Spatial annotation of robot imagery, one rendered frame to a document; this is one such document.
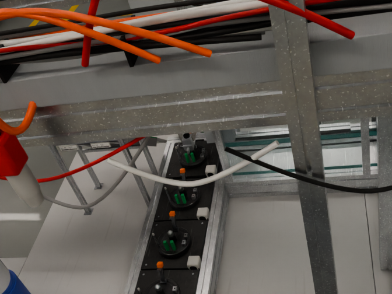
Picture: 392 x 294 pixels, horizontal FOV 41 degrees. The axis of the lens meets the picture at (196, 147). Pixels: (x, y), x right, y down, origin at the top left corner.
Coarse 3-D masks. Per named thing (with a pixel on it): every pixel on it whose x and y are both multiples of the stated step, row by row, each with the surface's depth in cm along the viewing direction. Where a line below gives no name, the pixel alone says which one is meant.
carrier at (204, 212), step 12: (180, 180) 235; (192, 180) 233; (168, 192) 231; (180, 192) 222; (192, 192) 225; (204, 192) 226; (168, 204) 226; (180, 204) 221; (192, 204) 220; (204, 204) 221; (156, 216) 222; (168, 216) 220; (180, 216) 219; (192, 216) 217; (204, 216) 214
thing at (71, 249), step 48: (96, 192) 260; (48, 240) 243; (96, 240) 235; (240, 240) 216; (288, 240) 210; (336, 240) 204; (48, 288) 221; (96, 288) 215; (240, 288) 198; (288, 288) 193
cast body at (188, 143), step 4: (184, 136) 235; (188, 136) 235; (184, 140) 235; (188, 140) 234; (184, 144) 236; (188, 144) 236; (192, 144) 237; (184, 148) 237; (188, 148) 236; (192, 148) 237; (188, 152) 236
